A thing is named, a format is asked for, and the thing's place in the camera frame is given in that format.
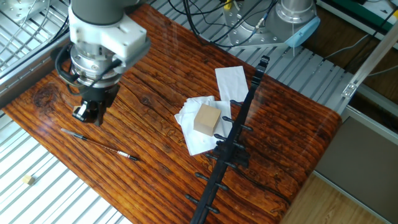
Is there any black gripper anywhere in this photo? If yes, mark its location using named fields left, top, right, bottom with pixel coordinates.
left=72, top=82, right=121, bottom=127

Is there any black pen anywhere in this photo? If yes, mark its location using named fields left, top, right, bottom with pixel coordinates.
left=60, top=128, right=140, bottom=162

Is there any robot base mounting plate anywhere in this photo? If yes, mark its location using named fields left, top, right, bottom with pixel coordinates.
left=223, top=0, right=293, bottom=49

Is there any black pen rack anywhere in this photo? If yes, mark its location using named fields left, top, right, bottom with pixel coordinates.
left=185, top=55, right=271, bottom=224

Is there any silver force sensor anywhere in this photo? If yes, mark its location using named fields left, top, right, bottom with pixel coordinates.
left=70, top=43, right=122, bottom=88

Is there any crumpled white tissue pile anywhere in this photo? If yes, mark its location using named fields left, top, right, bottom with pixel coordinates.
left=174, top=95, right=233, bottom=156

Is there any large wooden cube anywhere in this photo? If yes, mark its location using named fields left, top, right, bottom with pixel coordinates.
left=193, top=103, right=222, bottom=137

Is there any spare silver mounting plate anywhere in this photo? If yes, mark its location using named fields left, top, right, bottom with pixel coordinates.
left=0, top=0, right=50, bottom=24

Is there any flat white paper sheet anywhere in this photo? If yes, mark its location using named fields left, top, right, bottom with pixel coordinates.
left=215, top=65, right=249, bottom=103

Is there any green topped white desk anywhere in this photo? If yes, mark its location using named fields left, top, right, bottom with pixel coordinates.
left=316, top=0, right=398, bottom=49

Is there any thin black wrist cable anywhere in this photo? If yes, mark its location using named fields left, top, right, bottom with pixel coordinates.
left=66, top=58, right=123, bottom=96

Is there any thick black wrist cable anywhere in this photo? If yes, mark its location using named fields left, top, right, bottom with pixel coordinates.
left=51, top=43, right=85, bottom=94

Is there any grey metal table rail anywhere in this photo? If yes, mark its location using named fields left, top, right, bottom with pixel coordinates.
left=0, top=30, right=71, bottom=110

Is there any white wrist mount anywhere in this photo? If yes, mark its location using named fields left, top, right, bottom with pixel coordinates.
left=67, top=9, right=152, bottom=68

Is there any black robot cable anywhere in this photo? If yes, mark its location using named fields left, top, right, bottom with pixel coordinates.
left=167, top=0, right=274, bottom=49

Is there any black cable metal connector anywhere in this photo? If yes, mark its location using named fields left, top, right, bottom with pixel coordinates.
left=250, top=0, right=280, bottom=34

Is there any grey cable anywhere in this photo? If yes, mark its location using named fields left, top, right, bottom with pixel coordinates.
left=323, top=33, right=374, bottom=60

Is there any aluminium frame rail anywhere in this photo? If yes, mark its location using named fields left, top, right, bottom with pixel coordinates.
left=340, top=83, right=398, bottom=146

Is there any aluminium frame post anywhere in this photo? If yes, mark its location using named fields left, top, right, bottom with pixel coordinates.
left=341, top=21, right=398, bottom=100

